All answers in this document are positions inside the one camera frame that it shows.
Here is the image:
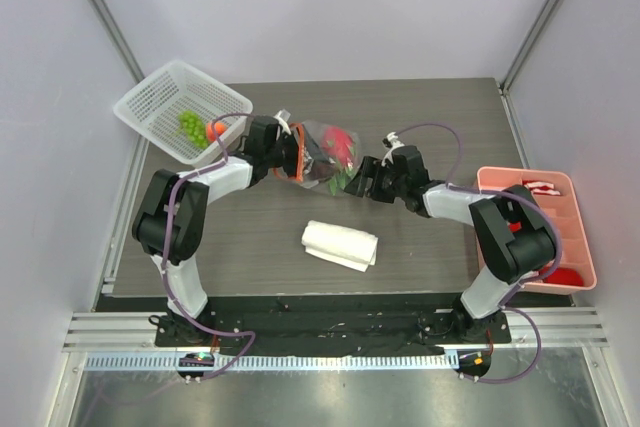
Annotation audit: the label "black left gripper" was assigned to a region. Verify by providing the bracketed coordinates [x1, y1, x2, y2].
[265, 125, 331, 180]

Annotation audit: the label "dark purple fake fruit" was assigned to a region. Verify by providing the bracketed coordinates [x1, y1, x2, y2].
[303, 157, 336, 183]

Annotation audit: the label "clear zip top bag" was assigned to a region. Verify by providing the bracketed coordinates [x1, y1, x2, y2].
[272, 110, 363, 197]

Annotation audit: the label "red fake dragon fruit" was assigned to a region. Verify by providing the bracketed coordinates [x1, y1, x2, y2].
[322, 126, 356, 170]

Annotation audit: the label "orange fake fruit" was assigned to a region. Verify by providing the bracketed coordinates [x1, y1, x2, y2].
[205, 121, 227, 142]

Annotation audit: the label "green fake grapes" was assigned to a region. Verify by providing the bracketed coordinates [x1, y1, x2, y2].
[178, 111, 209, 150]

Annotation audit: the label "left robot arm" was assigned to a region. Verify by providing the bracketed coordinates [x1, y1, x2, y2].
[132, 116, 380, 346]

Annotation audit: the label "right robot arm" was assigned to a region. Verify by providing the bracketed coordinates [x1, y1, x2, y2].
[357, 145, 562, 342]

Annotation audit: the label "folded white cloth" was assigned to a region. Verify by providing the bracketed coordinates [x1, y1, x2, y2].
[301, 220, 378, 272]

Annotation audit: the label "red white item in tray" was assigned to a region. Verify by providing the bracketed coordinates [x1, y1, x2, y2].
[522, 180, 562, 197]

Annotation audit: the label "pink compartment tray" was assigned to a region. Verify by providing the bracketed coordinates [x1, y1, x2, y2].
[476, 166, 597, 295]

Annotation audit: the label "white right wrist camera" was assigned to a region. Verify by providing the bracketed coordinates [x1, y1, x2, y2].
[383, 132, 404, 151]

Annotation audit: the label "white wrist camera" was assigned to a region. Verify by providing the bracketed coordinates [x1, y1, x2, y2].
[274, 111, 291, 135]
[383, 132, 404, 151]

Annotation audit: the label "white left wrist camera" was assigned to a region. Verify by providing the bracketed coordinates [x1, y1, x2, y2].
[274, 111, 291, 135]

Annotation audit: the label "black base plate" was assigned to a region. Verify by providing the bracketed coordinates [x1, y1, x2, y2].
[148, 293, 511, 358]

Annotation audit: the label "white slotted cable duct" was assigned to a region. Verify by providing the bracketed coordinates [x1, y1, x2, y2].
[84, 350, 459, 373]

